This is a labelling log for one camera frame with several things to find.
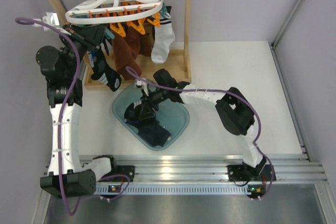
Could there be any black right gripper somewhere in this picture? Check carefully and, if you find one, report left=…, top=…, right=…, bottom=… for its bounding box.
left=140, top=87, right=169, bottom=120

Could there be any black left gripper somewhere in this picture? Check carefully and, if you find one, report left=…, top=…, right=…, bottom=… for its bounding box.
left=59, top=22, right=107, bottom=77

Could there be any teal clothes peg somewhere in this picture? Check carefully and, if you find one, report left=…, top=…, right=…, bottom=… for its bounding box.
left=104, top=28, right=115, bottom=41

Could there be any black sock with white label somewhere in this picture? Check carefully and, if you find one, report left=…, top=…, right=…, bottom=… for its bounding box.
left=88, top=48, right=121, bottom=91

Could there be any white plastic clip hanger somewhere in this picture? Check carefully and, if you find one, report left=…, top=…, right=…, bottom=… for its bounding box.
left=65, top=0, right=164, bottom=27

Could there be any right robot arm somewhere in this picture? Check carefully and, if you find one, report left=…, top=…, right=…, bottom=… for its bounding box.
left=136, top=69, right=264, bottom=182

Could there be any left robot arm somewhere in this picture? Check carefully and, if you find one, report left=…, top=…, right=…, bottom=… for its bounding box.
left=36, top=25, right=119, bottom=198

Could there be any teal plastic basin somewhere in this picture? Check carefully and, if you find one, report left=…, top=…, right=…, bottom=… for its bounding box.
left=112, top=83, right=190, bottom=151

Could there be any orange clothes peg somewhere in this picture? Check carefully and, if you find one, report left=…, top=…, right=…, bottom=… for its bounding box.
left=109, top=23, right=126, bottom=37

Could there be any black striped sock in basin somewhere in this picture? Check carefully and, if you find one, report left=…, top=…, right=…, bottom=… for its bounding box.
left=124, top=101, right=145, bottom=125

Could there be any brown hanging sock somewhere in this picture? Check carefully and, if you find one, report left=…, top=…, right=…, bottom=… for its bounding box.
left=139, top=24, right=155, bottom=57
left=112, top=27, right=142, bottom=80

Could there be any dark navy sock in basin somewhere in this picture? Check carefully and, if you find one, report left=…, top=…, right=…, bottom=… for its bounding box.
left=138, top=121, right=171, bottom=147

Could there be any white hanging sock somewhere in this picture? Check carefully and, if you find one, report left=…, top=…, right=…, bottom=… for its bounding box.
left=151, top=15, right=175, bottom=64

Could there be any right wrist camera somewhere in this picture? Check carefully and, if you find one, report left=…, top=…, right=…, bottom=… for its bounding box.
left=134, top=79, right=149, bottom=95

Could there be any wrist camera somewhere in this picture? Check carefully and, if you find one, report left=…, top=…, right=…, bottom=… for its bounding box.
left=34, top=12, right=60, bottom=28
left=134, top=79, right=149, bottom=95

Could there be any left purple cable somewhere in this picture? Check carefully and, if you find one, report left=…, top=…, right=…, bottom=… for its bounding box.
left=15, top=17, right=131, bottom=216

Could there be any purple cable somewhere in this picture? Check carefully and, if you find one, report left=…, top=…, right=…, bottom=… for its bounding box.
left=15, top=17, right=131, bottom=216
left=125, top=66, right=276, bottom=201

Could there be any wooden drying rack frame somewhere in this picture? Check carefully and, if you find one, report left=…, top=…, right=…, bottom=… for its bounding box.
left=32, top=0, right=193, bottom=91

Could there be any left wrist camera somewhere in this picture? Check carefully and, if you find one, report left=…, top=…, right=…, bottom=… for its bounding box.
left=34, top=12, right=60, bottom=28

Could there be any aluminium mounting rail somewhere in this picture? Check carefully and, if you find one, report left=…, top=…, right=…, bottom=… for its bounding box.
left=40, top=154, right=328, bottom=196

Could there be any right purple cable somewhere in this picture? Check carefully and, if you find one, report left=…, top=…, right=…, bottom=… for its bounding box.
left=125, top=66, right=276, bottom=201

